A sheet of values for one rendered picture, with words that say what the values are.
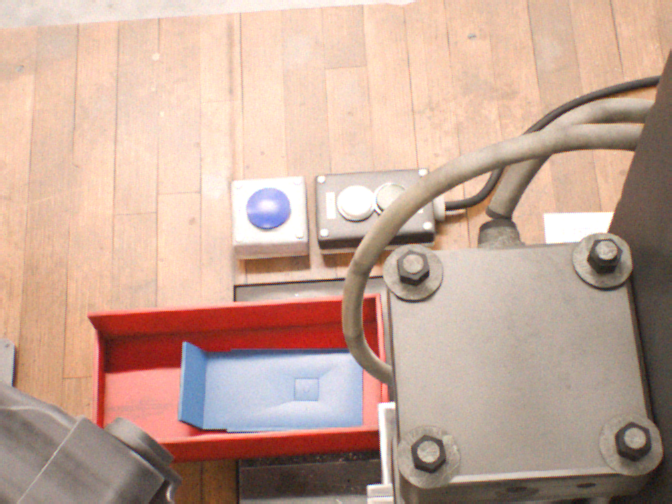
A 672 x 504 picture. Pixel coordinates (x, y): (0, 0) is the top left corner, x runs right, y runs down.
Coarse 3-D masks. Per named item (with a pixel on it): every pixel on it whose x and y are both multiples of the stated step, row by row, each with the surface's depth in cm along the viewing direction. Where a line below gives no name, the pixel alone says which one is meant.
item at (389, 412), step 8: (384, 408) 83; (392, 408) 83; (384, 416) 82; (392, 416) 82; (384, 424) 82; (392, 424) 82; (384, 432) 82; (392, 432) 82; (384, 440) 82; (384, 448) 81; (384, 456) 81; (384, 464) 81; (384, 472) 81; (384, 480) 81; (368, 488) 76; (376, 488) 76; (384, 488) 76; (392, 488) 76; (368, 496) 76; (376, 496) 76; (384, 496) 76; (392, 496) 76
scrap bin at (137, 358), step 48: (96, 336) 108; (144, 336) 111; (192, 336) 111; (240, 336) 111; (288, 336) 110; (336, 336) 110; (96, 384) 107; (144, 384) 109; (384, 384) 102; (192, 432) 107; (288, 432) 101; (336, 432) 101
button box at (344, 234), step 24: (600, 96) 119; (552, 120) 118; (336, 192) 113; (480, 192) 115; (336, 216) 112; (432, 216) 112; (336, 240) 112; (360, 240) 112; (408, 240) 112; (432, 240) 112
